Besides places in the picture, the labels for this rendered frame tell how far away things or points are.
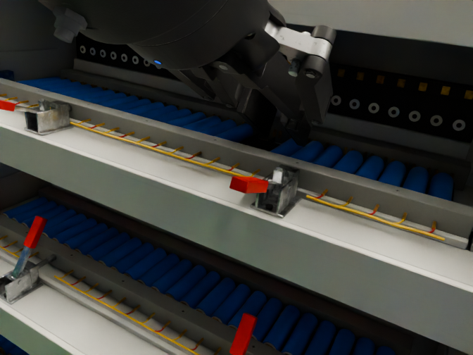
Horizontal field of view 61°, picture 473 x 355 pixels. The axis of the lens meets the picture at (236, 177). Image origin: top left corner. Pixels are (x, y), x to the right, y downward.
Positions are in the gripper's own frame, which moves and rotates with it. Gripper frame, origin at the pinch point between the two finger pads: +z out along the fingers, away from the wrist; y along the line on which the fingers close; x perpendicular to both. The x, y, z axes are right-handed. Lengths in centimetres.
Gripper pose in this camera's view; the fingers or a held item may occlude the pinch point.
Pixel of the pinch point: (278, 115)
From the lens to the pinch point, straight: 36.0
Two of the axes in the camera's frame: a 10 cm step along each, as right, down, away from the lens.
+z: 3.5, 2.0, 9.2
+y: -8.8, -2.7, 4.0
